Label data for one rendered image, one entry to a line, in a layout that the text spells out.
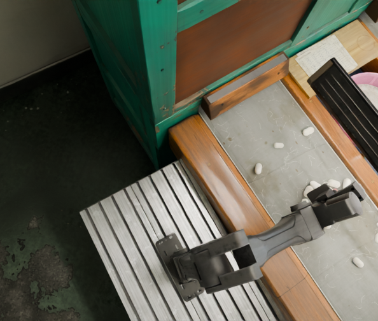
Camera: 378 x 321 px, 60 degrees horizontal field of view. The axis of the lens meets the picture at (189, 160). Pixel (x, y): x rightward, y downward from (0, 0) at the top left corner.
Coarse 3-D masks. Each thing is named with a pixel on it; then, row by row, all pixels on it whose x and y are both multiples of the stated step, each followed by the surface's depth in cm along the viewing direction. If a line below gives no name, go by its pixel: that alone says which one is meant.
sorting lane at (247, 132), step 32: (256, 96) 110; (288, 96) 110; (224, 128) 106; (256, 128) 107; (288, 128) 107; (256, 160) 104; (288, 160) 105; (320, 160) 105; (256, 192) 102; (288, 192) 102; (352, 224) 101; (320, 256) 98; (352, 256) 98; (320, 288) 95; (352, 288) 96; (352, 320) 94
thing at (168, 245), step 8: (160, 240) 102; (168, 240) 102; (176, 240) 102; (160, 248) 102; (168, 248) 102; (176, 248) 102; (168, 256) 101; (168, 264) 101; (176, 280) 100; (192, 288) 99; (200, 288) 99; (184, 296) 98; (192, 296) 99
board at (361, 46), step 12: (348, 24) 114; (360, 24) 115; (336, 36) 113; (348, 36) 113; (360, 36) 113; (348, 48) 112; (360, 48) 112; (372, 48) 112; (360, 60) 111; (300, 72) 109; (348, 72) 110; (300, 84) 108; (312, 96) 107
